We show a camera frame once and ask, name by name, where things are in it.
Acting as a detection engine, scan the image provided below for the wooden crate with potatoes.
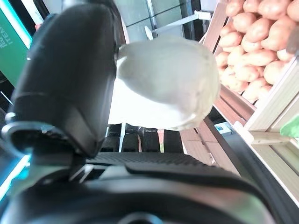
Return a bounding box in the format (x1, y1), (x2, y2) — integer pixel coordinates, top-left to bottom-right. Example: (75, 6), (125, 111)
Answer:
(198, 0), (299, 131)

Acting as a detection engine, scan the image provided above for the green sign board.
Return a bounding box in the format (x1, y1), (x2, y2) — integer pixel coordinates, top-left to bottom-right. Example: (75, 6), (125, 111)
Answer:
(0, 0), (33, 82)

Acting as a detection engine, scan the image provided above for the wooden vegetable display shelf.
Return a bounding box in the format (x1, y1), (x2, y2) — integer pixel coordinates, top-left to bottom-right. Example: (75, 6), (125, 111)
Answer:
(179, 112), (299, 224)

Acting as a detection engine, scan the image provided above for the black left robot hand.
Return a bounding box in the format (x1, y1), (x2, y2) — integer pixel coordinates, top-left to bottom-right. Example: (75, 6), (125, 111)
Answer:
(0, 2), (281, 224)

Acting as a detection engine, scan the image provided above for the green napa cabbage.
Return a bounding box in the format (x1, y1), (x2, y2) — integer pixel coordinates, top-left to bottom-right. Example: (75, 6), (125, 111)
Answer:
(107, 35), (221, 131)
(280, 114), (299, 140)

